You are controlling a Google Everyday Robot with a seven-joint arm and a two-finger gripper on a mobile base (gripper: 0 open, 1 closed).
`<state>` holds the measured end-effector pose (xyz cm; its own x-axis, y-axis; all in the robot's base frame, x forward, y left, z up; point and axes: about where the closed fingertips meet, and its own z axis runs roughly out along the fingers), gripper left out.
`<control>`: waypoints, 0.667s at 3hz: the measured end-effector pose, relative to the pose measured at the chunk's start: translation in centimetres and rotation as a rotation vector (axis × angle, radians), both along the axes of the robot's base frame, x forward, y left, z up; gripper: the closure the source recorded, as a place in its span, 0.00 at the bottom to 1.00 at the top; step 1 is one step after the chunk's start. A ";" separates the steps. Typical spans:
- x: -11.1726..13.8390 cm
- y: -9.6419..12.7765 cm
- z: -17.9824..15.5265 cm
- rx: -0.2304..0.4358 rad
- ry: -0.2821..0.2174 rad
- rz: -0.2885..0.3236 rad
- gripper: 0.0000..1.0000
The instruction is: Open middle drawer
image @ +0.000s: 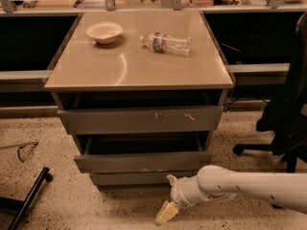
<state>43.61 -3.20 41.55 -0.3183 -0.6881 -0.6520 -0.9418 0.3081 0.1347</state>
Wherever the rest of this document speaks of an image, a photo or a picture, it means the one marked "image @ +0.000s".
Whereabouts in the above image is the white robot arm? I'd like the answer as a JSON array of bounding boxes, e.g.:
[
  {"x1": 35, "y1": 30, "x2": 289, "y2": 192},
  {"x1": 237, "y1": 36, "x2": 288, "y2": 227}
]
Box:
[{"x1": 154, "y1": 165, "x2": 307, "y2": 225}]

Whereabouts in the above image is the black office chair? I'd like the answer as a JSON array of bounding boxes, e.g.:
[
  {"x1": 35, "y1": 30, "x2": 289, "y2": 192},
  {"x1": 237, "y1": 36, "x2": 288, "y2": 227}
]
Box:
[{"x1": 233, "y1": 12, "x2": 307, "y2": 173}]

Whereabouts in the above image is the grey bottom drawer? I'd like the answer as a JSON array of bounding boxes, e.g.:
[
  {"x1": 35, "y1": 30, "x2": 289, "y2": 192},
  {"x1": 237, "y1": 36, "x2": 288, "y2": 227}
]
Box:
[{"x1": 90, "y1": 171, "x2": 197, "y2": 186}]

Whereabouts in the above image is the wire loop on floor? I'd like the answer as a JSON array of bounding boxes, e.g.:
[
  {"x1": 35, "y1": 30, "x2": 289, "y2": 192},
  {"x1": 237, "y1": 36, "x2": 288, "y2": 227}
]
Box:
[{"x1": 0, "y1": 140, "x2": 40, "y2": 163}]

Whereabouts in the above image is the grey drawer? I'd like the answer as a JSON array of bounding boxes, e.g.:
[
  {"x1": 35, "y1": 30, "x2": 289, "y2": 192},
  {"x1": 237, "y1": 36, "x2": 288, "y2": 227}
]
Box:
[
  {"x1": 74, "y1": 132, "x2": 212, "y2": 173},
  {"x1": 59, "y1": 105, "x2": 223, "y2": 135},
  {"x1": 90, "y1": 171, "x2": 197, "y2": 186}
]

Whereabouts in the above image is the white bowl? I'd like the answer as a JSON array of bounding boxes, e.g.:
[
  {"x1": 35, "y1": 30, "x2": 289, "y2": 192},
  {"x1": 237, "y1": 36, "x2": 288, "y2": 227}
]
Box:
[{"x1": 85, "y1": 22, "x2": 123, "y2": 44}]

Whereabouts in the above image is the black chair base leg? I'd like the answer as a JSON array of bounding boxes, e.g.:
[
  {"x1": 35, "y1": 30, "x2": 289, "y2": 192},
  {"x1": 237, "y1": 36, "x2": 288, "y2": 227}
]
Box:
[{"x1": 0, "y1": 167, "x2": 53, "y2": 230}]

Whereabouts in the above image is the grey top drawer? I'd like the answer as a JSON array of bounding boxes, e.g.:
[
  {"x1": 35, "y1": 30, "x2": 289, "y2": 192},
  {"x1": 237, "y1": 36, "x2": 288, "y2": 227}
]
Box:
[{"x1": 59, "y1": 105, "x2": 223, "y2": 135}]

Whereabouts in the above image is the clear plastic water bottle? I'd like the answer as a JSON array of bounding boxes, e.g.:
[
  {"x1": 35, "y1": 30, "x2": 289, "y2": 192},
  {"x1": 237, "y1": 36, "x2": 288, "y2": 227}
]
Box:
[{"x1": 140, "y1": 32, "x2": 191, "y2": 57}]

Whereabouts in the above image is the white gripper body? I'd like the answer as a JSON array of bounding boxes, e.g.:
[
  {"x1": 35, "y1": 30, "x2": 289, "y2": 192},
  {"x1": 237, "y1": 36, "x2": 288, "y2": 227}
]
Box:
[{"x1": 170, "y1": 175, "x2": 236, "y2": 209}]

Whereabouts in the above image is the grey drawer cabinet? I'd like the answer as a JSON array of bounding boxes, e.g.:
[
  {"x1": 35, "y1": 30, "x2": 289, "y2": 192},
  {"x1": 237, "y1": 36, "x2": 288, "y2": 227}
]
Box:
[{"x1": 43, "y1": 9, "x2": 234, "y2": 191}]

